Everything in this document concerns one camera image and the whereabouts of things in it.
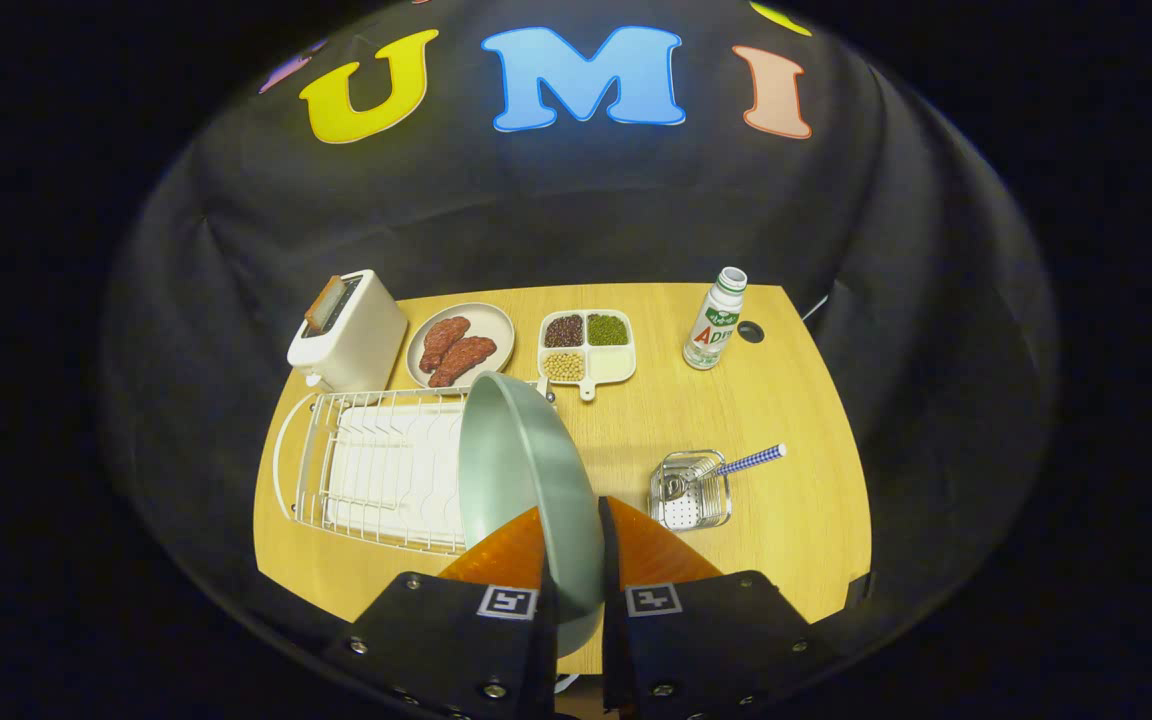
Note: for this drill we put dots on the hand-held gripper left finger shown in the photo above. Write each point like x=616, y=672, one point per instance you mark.
x=456, y=640

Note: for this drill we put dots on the white drain tray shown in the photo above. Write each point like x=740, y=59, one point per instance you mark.
x=406, y=470

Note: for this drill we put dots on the beige round plate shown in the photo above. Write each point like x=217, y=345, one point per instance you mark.
x=496, y=325

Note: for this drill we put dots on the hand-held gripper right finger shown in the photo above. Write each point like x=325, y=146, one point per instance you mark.
x=716, y=640

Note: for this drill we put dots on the brown toast slice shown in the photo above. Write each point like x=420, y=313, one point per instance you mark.
x=323, y=305

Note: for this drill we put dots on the green plate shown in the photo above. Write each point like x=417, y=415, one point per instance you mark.
x=526, y=470

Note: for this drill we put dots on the pile of green beans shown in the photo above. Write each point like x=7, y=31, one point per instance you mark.
x=607, y=330

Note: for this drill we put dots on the black table grommet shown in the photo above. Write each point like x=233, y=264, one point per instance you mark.
x=751, y=332

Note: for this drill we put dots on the clear perforated basket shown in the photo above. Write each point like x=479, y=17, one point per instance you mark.
x=701, y=510

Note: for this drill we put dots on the black backdrop cloth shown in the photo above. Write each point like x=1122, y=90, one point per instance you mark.
x=636, y=210

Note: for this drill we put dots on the white drink bottle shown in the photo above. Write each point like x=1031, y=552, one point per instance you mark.
x=711, y=335

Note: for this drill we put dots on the pile of dark red beans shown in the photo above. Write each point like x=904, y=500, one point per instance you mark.
x=564, y=330

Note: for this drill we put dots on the white divided tray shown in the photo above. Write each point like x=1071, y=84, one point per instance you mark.
x=611, y=365

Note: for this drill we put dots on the pile of yellow soybeans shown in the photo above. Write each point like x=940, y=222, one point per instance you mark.
x=563, y=366

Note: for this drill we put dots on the red meat slice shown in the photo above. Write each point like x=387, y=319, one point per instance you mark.
x=464, y=360
x=444, y=340

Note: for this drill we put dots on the white toaster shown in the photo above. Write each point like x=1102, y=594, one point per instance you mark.
x=361, y=340

